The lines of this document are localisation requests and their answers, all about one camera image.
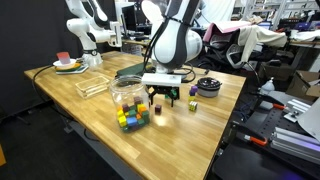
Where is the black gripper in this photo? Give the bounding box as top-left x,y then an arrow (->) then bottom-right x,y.
149,85 -> 180,107

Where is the dark purple wooden block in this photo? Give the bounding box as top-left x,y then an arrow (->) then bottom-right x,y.
155,104 -> 162,113

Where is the white robot arm foreground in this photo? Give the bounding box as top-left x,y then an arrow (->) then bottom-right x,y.
151,0 -> 202,76

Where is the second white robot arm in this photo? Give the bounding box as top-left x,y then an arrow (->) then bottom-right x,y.
65,0 -> 122,67

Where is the small yellow block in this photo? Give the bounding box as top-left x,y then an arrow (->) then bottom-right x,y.
188,96 -> 195,102

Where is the small Rubik's cube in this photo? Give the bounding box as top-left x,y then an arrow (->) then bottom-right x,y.
189,101 -> 198,111

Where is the violet block on yellow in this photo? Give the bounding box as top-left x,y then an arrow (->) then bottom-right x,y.
189,86 -> 198,96

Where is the clear plastic jar of blocks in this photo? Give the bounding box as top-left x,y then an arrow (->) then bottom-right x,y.
109,75 -> 151,133

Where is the dark green flat case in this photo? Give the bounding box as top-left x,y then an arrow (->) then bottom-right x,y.
116,63 -> 144,77

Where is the black and grey round bowl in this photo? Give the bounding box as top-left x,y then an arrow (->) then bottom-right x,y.
196,77 -> 222,98

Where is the black office chair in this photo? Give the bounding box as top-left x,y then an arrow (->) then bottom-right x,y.
197,20 -> 268,78

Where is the clear acrylic box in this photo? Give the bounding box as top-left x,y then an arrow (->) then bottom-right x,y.
75,76 -> 109,99

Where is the stack of colourful plates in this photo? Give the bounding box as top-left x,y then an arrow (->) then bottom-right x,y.
53,59 -> 88,74

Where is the pink red cup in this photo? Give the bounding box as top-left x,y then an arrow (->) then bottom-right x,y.
57,52 -> 70,64

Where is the cardboard box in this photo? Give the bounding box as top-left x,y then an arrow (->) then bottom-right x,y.
286,70 -> 320,101

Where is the white camera bar on wrist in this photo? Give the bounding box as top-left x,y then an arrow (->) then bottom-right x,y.
141,73 -> 181,87

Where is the orange handled tool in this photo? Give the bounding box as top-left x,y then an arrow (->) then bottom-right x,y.
237,132 -> 268,146

